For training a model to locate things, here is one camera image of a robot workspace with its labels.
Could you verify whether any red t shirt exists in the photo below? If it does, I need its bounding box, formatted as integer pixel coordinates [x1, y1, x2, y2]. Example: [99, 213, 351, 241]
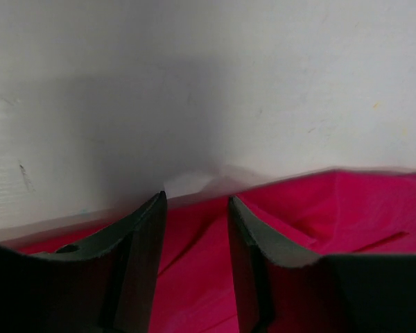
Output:
[18, 171, 416, 332]

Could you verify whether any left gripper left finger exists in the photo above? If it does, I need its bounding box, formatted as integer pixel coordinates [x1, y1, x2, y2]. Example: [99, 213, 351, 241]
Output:
[0, 192, 167, 332]

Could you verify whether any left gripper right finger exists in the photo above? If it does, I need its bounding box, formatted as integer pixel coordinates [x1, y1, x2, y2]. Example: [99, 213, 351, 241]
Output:
[227, 197, 416, 332]

